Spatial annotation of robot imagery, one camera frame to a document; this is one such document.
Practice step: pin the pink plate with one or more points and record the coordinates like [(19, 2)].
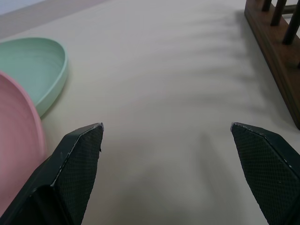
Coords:
[(16, 131)]

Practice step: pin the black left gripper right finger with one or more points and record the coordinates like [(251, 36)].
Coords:
[(269, 168)]

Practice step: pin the light green plate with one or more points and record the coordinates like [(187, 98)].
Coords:
[(35, 65)]

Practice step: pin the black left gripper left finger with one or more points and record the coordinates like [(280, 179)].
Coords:
[(70, 168)]

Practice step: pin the wooden dish rack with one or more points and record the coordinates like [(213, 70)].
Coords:
[(274, 47)]

